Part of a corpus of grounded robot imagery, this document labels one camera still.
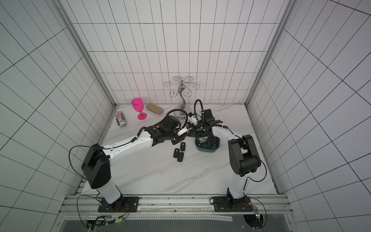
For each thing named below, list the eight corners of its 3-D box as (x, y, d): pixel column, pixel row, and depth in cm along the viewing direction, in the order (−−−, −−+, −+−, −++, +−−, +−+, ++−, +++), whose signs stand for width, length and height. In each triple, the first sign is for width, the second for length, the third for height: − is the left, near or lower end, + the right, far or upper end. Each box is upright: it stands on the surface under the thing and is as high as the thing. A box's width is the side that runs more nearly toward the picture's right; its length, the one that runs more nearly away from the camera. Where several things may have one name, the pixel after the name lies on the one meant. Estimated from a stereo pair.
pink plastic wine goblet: (136, 120, 112) (130, 105, 99) (138, 112, 117) (133, 97, 105) (146, 120, 112) (140, 105, 99) (148, 112, 117) (143, 97, 105)
